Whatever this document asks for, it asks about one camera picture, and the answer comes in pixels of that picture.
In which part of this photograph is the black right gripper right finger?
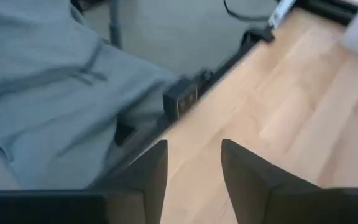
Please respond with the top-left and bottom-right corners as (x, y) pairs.
(220, 138), (358, 224)

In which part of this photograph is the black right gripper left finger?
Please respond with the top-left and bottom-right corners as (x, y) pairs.
(0, 139), (169, 224)

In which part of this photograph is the person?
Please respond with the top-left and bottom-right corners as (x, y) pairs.
(0, 0), (180, 191)

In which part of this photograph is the grey metal pole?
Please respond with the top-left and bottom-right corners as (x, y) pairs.
(108, 0), (124, 50)

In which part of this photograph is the black table edge rail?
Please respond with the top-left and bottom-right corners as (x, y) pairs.
(126, 26), (276, 166)

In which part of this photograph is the black frame foot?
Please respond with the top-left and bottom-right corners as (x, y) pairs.
(241, 27), (276, 44)

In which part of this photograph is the black floor cable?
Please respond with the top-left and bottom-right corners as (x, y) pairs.
(223, 0), (281, 22)

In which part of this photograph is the silver metal bracket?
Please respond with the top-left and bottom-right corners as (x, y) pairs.
(268, 0), (297, 29)

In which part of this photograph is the black table end rail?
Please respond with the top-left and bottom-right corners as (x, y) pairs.
(293, 0), (358, 26)

